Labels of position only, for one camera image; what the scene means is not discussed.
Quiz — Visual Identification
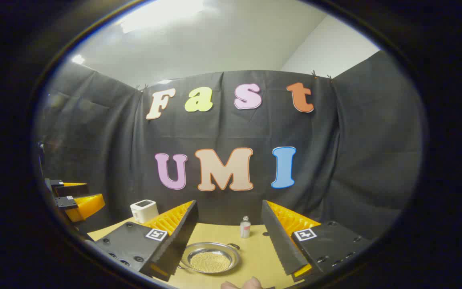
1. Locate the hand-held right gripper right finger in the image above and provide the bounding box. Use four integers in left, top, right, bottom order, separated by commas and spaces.
261, 200, 372, 282

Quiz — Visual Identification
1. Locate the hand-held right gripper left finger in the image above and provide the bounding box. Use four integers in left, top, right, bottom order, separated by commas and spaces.
95, 200, 199, 282

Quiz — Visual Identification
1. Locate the steel pot with black handles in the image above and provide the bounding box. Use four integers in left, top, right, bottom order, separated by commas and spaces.
177, 242, 241, 275

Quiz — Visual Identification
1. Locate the pile of yellow soybeans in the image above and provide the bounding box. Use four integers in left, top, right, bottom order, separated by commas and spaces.
190, 252, 231, 273

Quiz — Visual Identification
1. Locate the white toaster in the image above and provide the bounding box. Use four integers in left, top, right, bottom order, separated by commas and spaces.
130, 199, 160, 224

